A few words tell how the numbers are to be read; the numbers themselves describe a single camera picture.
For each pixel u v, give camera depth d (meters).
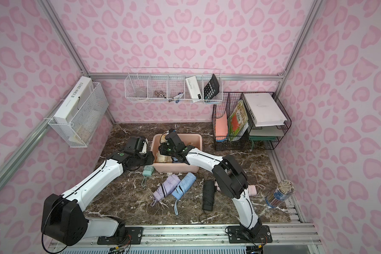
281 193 0.69
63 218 0.40
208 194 0.84
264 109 0.96
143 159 0.71
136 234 0.73
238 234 0.75
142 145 0.68
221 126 1.13
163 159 0.85
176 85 0.98
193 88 0.91
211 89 0.91
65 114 0.65
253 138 0.97
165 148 0.81
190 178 0.88
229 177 0.52
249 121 0.93
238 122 1.02
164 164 0.88
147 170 0.93
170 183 0.86
